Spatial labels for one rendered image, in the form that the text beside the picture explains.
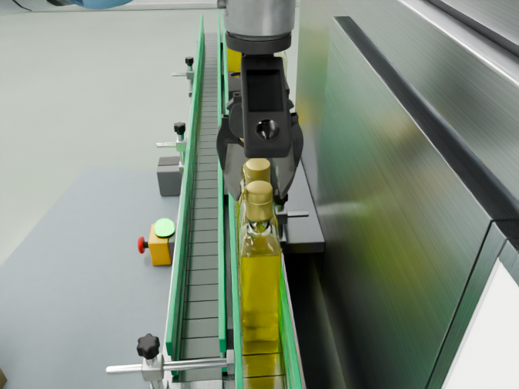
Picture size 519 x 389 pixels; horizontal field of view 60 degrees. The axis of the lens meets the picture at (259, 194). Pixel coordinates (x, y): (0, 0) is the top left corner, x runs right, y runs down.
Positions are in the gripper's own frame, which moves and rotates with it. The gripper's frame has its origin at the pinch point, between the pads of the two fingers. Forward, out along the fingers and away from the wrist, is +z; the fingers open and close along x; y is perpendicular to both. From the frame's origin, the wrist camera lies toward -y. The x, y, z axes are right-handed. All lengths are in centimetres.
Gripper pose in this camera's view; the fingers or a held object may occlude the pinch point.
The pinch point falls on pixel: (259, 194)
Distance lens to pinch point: 58.1
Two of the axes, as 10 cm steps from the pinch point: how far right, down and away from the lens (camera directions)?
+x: -10.0, 0.4, -0.7
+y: -0.8, -5.8, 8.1
